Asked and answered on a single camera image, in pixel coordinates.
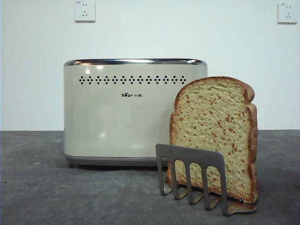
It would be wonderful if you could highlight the cream two-slot toaster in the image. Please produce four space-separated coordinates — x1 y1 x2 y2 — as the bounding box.
63 58 209 167

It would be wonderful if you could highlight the toasted bread slice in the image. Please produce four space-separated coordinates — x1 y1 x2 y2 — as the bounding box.
165 75 259 204

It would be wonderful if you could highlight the white wall socket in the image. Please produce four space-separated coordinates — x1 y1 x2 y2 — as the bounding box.
277 2 298 24
75 0 96 23

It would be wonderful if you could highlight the stainless steel toast rack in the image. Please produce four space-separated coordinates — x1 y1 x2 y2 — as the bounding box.
155 143 258 217

